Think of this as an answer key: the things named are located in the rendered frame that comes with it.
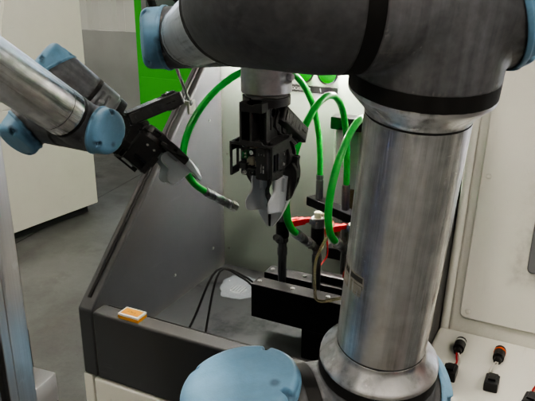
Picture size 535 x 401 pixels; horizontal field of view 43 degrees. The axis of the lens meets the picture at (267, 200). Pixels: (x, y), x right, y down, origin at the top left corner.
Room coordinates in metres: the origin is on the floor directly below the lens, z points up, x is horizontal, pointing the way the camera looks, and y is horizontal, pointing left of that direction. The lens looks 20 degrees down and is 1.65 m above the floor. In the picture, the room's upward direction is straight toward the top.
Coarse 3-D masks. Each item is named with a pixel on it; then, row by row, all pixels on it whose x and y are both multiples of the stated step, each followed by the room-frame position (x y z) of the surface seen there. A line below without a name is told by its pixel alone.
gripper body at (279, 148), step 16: (288, 96) 0.97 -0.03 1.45; (240, 112) 0.94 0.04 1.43; (256, 112) 0.93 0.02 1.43; (272, 112) 0.97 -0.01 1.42; (240, 128) 0.94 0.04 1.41; (256, 128) 0.95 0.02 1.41; (272, 128) 0.96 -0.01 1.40; (240, 144) 0.94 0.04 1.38; (256, 144) 0.93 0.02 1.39; (272, 144) 0.94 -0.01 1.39; (288, 144) 0.96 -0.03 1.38; (256, 160) 0.93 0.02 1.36; (272, 160) 0.92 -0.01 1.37; (288, 160) 0.97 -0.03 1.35; (256, 176) 0.93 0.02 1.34; (272, 176) 0.92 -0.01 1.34
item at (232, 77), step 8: (224, 80) 1.31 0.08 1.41; (232, 80) 1.32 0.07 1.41; (296, 80) 1.43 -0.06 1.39; (216, 88) 1.29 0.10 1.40; (304, 88) 1.45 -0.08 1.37; (208, 96) 1.28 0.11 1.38; (312, 96) 1.46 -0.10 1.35; (200, 104) 1.27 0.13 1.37; (312, 104) 1.46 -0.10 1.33; (200, 112) 1.26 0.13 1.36; (192, 120) 1.25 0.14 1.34; (192, 128) 1.25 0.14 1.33; (320, 128) 1.48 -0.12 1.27; (184, 136) 1.24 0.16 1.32; (320, 136) 1.48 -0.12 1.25; (184, 144) 1.24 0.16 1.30; (320, 144) 1.48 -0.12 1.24; (184, 152) 1.24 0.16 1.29; (320, 152) 1.48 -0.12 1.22; (320, 160) 1.48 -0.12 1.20; (320, 168) 1.48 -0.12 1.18; (192, 176) 1.25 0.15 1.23; (320, 176) 1.48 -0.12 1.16; (192, 184) 1.25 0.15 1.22; (200, 184) 1.26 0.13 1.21; (200, 192) 1.27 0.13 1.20
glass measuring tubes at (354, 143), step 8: (336, 120) 1.51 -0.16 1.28; (352, 120) 1.50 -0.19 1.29; (336, 128) 1.51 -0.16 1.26; (360, 128) 1.49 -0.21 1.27; (336, 136) 1.52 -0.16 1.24; (360, 136) 1.52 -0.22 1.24; (336, 144) 1.52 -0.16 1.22; (352, 144) 1.50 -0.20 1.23; (336, 152) 1.52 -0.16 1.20; (352, 152) 1.50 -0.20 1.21; (352, 160) 1.50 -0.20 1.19; (352, 168) 1.50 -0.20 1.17; (352, 176) 1.50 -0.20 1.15; (352, 184) 1.50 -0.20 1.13; (336, 192) 1.52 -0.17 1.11; (352, 192) 1.50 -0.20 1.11; (336, 200) 1.52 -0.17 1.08; (352, 200) 1.50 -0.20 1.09; (336, 232) 1.52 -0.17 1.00; (336, 248) 1.51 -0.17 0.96; (328, 256) 1.52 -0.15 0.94; (336, 256) 1.51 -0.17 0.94
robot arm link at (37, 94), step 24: (0, 48) 0.89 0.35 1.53; (0, 72) 0.89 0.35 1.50; (24, 72) 0.92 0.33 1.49; (48, 72) 0.97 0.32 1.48; (0, 96) 0.91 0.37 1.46; (24, 96) 0.92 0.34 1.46; (48, 96) 0.95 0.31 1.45; (72, 96) 0.99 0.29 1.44; (48, 120) 0.96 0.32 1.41; (72, 120) 0.99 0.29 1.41; (96, 120) 1.01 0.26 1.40; (120, 120) 1.04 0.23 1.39; (72, 144) 1.02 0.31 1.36; (96, 144) 1.00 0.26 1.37; (120, 144) 1.04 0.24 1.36
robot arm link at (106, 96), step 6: (102, 90) 1.18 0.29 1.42; (108, 90) 1.19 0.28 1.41; (96, 96) 1.17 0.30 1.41; (102, 96) 1.18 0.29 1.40; (108, 96) 1.18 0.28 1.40; (114, 96) 1.19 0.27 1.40; (96, 102) 1.17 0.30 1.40; (102, 102) 1.17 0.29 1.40; (108, 102) 1.18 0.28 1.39; (114, 102) 1.18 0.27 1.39; (114, 108) 1.19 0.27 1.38
